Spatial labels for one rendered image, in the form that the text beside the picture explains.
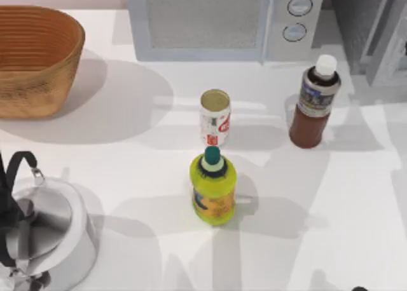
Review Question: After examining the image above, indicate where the red and white can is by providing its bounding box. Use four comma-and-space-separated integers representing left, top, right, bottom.
199, 88, 232, 147

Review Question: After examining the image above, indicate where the green bottle with teal cap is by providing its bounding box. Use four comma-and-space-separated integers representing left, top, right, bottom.
190, 145, 238, 226

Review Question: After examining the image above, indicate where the brown bottle with white cap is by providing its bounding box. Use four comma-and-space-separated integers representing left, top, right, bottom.
288, 54, 342, 149

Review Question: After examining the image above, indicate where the microwave oven door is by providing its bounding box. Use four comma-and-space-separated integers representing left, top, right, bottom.
125, 0, 275, 65

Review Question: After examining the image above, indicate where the microwave knob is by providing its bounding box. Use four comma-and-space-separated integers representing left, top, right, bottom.
287, 0, 314, 17
282, 22, 308, 43

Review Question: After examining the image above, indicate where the pale microwave oven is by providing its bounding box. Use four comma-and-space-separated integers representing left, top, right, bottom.
124, 0, 328, 66

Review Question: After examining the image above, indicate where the woven wooden basket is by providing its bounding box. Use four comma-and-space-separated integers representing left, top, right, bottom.
0, 5, 86, 120

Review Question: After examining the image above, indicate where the grey cabinet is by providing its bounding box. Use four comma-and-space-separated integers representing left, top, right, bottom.
328, 0, 407, 89

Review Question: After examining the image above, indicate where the microwave door handle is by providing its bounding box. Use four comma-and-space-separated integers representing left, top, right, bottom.
260, 0, 275, 65

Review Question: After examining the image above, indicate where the silver kettle with black handle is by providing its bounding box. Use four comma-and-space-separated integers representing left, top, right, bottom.
0, 151, 99, 291

